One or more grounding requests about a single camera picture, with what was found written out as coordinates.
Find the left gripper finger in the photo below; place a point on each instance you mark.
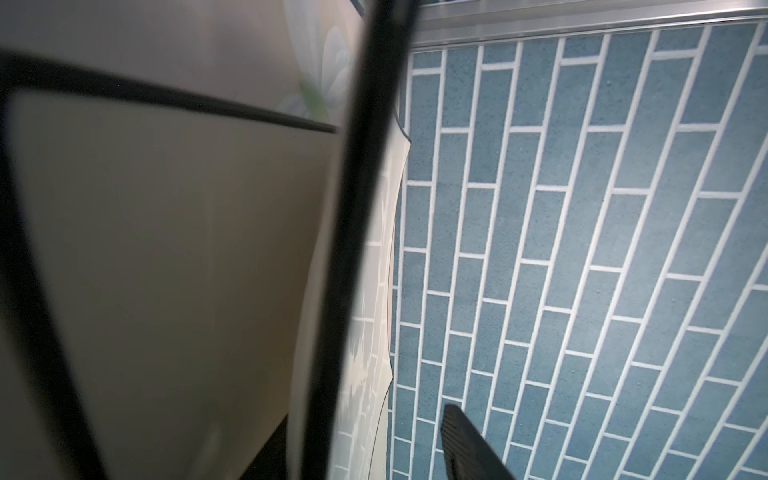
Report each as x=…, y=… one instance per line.
x=466, y=454

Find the white square plate black rim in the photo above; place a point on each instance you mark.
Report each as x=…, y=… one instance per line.
x=154, y=250

